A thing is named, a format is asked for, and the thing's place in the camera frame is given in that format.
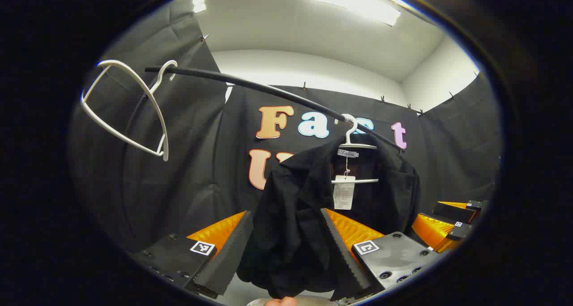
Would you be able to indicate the white laundry hamper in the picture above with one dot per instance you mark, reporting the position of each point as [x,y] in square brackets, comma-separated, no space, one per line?
[313,300]

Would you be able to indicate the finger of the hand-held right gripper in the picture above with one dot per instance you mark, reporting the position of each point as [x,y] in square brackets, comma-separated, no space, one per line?
[459,231]
[454,212]

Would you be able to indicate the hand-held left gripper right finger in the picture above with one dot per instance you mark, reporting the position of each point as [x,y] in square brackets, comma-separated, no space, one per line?
[342,257]

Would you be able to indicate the white plastic hanger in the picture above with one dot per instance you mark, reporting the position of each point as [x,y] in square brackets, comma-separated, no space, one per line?
[365,180]
[165,154]

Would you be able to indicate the small ceiling light panel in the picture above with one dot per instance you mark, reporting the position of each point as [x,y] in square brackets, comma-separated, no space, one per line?
[199,4]

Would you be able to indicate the black knit jacket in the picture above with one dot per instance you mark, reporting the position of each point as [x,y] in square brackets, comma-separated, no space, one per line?
[291,216]

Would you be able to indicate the row of small backdrop clips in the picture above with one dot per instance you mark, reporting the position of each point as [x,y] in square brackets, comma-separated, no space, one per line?
[204,38]

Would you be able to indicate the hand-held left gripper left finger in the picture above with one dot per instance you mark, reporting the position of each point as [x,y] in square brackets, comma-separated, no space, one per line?
[233,248]

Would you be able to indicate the black clothes rack rail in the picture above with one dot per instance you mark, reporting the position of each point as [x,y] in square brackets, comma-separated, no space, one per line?
[250,85]

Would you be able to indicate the black backdrop cloth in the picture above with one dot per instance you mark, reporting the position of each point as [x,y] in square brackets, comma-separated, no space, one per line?
[179,163]

